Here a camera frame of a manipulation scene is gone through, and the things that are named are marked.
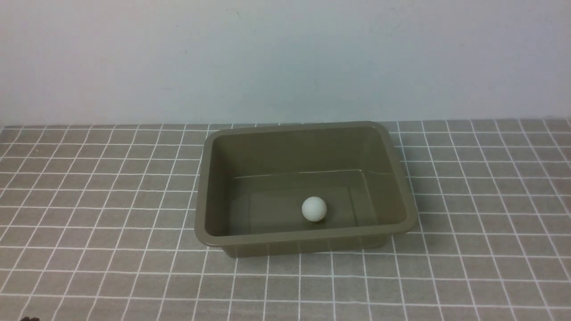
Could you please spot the grey checkered tablecloth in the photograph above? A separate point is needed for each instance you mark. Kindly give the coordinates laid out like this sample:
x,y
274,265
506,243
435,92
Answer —
x,y
97,224

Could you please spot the olive green plastic bin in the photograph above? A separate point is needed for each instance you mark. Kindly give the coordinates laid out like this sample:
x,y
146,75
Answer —
x,y
253,182

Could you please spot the white ping-pong ball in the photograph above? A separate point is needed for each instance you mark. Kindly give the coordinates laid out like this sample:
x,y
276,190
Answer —
x,y
314,209

